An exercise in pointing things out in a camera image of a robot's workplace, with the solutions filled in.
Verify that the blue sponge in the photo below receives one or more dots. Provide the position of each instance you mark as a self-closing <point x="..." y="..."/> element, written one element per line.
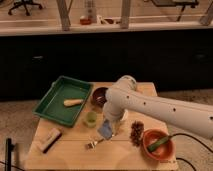
<point x="105" y="130"/>

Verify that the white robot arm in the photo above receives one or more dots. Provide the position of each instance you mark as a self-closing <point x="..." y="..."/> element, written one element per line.
<point x="122" y="95"/>

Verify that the clear plastic cup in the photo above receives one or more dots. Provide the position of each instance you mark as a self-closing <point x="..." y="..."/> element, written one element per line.
<point x="125" y="115"/>

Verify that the small green plastic cup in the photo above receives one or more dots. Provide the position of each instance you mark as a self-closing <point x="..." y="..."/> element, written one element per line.
<point x="90" y="119"/>

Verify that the dark brown bowl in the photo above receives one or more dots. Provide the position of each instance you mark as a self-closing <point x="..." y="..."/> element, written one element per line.
<point x="98" y="96"/>

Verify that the brown pine cone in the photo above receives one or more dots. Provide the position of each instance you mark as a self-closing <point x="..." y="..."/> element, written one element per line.
<point x="137" y="129"/>

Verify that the green plastic tray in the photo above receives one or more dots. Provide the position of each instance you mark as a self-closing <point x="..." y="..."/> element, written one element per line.
<point x="52" y="107"/>

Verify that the silver fork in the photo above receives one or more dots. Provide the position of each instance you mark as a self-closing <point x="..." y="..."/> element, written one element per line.
<point x="94" y="143"/>

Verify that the red white bottle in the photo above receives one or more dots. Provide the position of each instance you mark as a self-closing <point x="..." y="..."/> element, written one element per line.
<point x="85" y="20"/>

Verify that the wooden block brush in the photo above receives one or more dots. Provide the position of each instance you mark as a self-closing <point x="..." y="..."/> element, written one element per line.
<point x="49" y="140"/>

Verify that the green cucumber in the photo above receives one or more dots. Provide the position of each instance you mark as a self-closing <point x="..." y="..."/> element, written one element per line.
<point x="152" y="147"/>

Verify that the orange bowl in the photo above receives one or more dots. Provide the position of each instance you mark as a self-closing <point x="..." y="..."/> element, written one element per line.
<point x="162" y="153"/>

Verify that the black office chair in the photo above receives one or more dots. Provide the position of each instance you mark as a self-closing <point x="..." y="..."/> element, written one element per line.
<point x="24" y="3"/>

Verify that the black stand post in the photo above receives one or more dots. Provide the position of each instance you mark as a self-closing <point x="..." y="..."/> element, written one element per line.
<point x="8" y="154"/>

